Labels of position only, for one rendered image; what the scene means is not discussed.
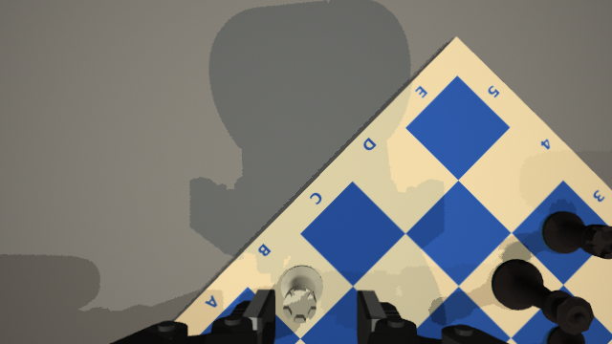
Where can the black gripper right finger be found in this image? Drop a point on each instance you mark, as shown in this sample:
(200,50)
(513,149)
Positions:
(374,326)

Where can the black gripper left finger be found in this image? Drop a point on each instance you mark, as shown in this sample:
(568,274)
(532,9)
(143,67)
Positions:
(256,326)

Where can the blue and cream chessboard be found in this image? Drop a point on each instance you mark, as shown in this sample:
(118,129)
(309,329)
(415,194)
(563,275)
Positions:
(453,178)

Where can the white rook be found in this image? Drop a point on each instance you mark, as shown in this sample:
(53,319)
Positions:
(301,287)

